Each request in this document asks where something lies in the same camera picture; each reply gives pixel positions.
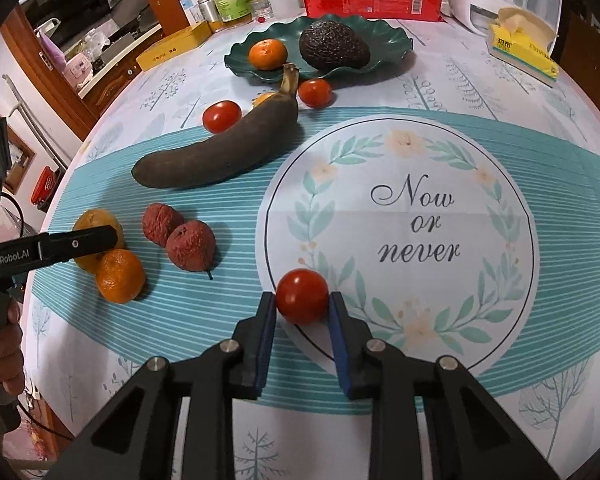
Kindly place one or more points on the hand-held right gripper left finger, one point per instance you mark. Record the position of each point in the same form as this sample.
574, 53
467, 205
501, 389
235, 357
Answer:
266, 350

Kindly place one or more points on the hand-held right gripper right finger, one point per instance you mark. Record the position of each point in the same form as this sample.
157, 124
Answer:
339, 350

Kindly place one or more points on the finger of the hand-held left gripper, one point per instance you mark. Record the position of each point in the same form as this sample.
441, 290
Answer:
80, 244

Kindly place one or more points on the pale yellowish orange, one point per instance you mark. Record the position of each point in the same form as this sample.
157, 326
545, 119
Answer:
92, 221

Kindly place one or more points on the orange tangerine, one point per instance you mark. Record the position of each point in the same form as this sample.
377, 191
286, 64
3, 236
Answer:
121, 277
267, 55

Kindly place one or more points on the red tomato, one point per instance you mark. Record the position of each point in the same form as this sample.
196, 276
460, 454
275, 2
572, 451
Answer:
302, 297
221, 116
316, 93

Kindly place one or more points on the red lychee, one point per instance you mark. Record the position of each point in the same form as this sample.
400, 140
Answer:
159, 222
190, 246

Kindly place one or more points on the overripe brown banana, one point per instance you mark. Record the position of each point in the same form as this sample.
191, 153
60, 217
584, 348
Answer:
220, 157

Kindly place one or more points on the small orange kumquat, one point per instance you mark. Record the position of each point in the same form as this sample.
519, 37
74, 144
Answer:
263, 101

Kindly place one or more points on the dark avocado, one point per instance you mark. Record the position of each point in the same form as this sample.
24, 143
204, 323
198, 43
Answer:
335, 46

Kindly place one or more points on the dark green scalloped plate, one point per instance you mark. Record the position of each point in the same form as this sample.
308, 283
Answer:
390, 40

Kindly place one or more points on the person's left hand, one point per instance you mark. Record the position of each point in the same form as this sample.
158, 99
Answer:
7, 355

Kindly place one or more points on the red box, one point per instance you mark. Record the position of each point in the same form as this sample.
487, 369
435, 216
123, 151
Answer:
45, 187

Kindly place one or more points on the yellow cardboard box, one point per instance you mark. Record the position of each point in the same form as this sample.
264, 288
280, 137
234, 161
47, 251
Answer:
172, 47

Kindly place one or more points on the wooden cabinet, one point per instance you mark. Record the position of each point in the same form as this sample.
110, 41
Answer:
165, 5

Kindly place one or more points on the blue and white carton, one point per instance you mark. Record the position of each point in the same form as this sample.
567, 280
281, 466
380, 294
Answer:
191, 7

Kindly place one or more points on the small metal can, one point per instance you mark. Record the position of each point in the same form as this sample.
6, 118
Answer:
208, 10

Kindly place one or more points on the small glass jar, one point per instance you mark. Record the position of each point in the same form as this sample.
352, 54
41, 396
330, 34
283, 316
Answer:
261, 9

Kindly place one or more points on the yellow tissue pack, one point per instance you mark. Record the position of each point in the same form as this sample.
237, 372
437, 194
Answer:
525, 47

